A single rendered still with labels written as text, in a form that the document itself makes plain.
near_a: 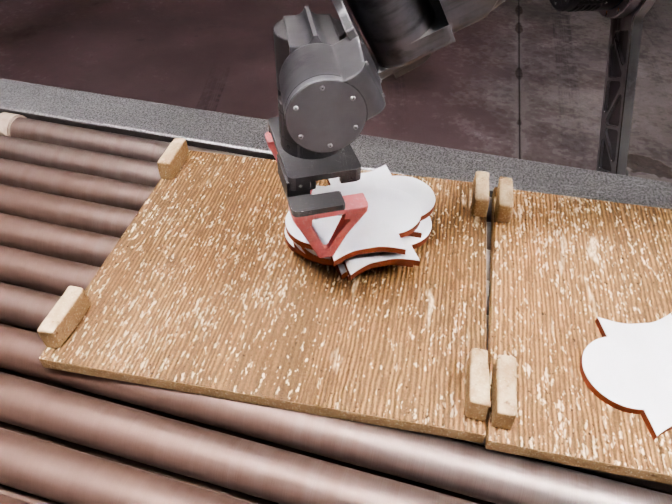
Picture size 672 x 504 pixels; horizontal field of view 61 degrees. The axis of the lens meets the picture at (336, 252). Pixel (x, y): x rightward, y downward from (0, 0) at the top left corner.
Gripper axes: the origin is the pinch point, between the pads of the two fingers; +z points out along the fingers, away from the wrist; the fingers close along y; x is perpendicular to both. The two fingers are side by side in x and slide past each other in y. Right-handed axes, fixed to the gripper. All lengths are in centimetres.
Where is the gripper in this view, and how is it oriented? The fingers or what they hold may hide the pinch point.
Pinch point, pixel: (313, 218)
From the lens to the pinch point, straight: 58.1
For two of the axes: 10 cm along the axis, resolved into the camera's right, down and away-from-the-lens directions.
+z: -0.1, 7.3, 6.9
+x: 9.7, -1.7, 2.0
